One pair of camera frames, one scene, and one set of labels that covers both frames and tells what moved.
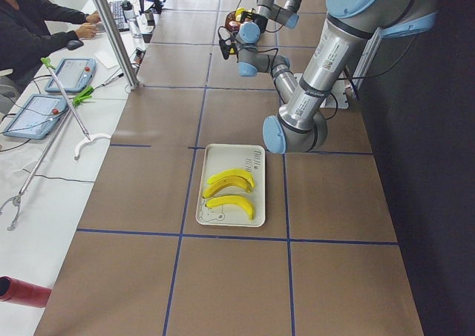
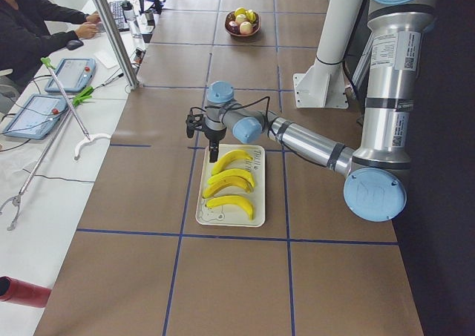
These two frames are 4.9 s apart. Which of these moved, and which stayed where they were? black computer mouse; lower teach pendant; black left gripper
Moved: black left gripper
Stayed: black computer mouse; lower teach pendant
